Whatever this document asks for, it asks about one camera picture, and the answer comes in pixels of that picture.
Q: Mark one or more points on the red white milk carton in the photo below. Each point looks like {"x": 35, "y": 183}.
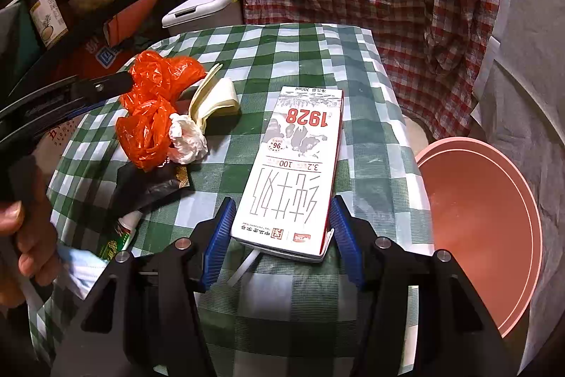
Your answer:
{"x": 283, "y": 209}

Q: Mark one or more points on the blue face mask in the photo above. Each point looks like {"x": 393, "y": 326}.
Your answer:
{"x": 80, "y": 270}

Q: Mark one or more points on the red printed sack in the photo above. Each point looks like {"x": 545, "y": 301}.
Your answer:
{"x": 92, "y": 59}

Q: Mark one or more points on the pink plastic basin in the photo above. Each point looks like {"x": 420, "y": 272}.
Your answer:
{"x": 485, "y": 214}

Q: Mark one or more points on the red-orange plastic bag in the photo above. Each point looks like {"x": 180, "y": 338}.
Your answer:
{"x": 157, "y": 84}

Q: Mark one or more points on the green toothpaste tube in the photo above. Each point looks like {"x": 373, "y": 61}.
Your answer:
{"x": 121, "y": 235}

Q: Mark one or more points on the crumpled white tissue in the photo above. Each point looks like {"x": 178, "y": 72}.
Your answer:
{"x": 188, "y": 143}

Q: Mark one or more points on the grey cloth cover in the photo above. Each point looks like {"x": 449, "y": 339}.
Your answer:
{"x": 520, "y": 92}

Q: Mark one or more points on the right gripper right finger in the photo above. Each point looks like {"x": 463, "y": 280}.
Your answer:
{"x": 340, "y": 219}

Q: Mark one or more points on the left hand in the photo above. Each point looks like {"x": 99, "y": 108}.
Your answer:
{"x": 36, "y": 238}

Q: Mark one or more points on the white rice sack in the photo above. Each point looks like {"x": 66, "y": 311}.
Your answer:
{"x": 51, "y": 147}

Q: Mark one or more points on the white lidded trash bin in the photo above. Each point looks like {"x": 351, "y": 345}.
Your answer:
{"x": 197, "y": 15}

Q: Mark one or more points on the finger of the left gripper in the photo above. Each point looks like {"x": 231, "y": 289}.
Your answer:
{"x": 96, "y": 90}

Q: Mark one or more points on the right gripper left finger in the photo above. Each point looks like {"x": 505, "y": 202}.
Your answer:
{"x": 218, "y": 242}

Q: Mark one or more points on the black wrapper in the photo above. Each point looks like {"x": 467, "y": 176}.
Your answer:
{"x": 137, "y": 189}

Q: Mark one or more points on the sauce jar white label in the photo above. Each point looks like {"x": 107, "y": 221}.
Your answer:
{"x": 48, "y": 21}

